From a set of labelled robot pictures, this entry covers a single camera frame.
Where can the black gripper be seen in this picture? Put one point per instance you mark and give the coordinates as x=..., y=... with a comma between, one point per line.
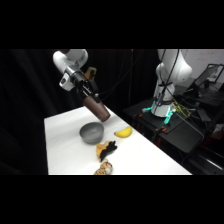
x=83, y=84

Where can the brown cup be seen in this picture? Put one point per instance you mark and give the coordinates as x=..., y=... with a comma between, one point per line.
x=99, y=110

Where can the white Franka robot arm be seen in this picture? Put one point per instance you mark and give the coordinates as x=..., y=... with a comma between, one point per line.
x=166, y=76

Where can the grey bowl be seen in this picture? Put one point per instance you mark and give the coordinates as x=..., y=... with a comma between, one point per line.
x=91, y=132

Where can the yellow banana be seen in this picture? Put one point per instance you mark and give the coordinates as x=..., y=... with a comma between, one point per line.
x=124, y=132

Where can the orange plush toy black hair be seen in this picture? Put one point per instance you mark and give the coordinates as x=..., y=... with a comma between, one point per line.
x=105, y=149

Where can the black curtain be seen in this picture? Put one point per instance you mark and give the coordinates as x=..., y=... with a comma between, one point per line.
x=26, y=93

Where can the striped tiger plush toy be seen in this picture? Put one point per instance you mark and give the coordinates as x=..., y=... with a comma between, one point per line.
x=104, y=168

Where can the black robot stand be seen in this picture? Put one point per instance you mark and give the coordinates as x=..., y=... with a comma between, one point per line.
x=180, y=131

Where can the black monitor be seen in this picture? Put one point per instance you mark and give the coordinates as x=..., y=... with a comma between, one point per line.
x=208, y=77

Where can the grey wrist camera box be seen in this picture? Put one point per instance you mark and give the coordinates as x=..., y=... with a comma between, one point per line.
x=65, y=82

